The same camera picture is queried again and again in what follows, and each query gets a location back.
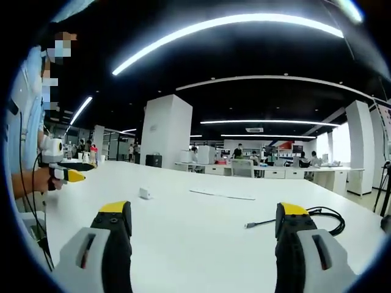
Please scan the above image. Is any thin ceiling light strip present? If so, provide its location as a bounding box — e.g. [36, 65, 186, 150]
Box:
[220, 134, 317, 139]

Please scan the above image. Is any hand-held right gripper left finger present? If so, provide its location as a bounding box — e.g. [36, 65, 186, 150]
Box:
[51, 200, 134, 293]

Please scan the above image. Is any dark object at desk edge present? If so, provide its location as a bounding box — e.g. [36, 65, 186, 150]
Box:
[379, 213, 391, 235]

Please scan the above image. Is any short ceiling light strip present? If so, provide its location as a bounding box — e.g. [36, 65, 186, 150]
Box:
[69, 96, 93, 126]

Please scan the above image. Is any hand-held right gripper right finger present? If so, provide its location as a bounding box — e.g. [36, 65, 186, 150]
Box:
[274, 201, 359, 293]

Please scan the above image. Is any long curved ceiling light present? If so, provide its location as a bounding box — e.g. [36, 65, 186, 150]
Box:
[111, 13, 345, 76]

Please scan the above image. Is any white cabinet appliance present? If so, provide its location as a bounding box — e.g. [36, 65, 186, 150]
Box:
[198, 145, 216, 164]

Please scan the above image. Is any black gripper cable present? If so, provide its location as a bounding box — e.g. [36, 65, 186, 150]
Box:
[18, 111, 55, 271]

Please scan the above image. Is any person's torso in light shirt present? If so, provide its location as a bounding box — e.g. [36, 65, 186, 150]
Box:
[5, 45, 47, 172]

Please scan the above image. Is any black box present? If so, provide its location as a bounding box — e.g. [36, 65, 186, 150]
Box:
[145, 154, 163, 168]

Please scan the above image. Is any person's left hand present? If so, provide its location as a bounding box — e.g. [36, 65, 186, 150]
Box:
[39, 174, 63, 192]

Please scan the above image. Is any black tripod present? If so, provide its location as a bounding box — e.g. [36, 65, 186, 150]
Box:
[373, 161, 391, 215]

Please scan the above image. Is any white desk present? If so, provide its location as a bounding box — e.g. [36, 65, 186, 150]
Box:
[18, 160, 389, 293]

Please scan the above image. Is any white office chair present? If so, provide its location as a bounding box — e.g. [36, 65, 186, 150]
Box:
[230, 159, 255, 178]

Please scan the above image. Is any black Type-C cable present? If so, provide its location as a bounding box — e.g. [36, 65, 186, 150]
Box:
[244, 206, 346, 237]

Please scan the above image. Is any straight ceiling light strip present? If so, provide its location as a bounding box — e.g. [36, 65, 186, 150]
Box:
[199, 119, 340, 127]

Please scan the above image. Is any row of white office desks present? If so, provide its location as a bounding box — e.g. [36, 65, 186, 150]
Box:
[175, 161, 366, 197]

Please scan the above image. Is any bright ceiling light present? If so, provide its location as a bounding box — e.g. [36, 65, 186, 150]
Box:
[335, 0, 365, 24]

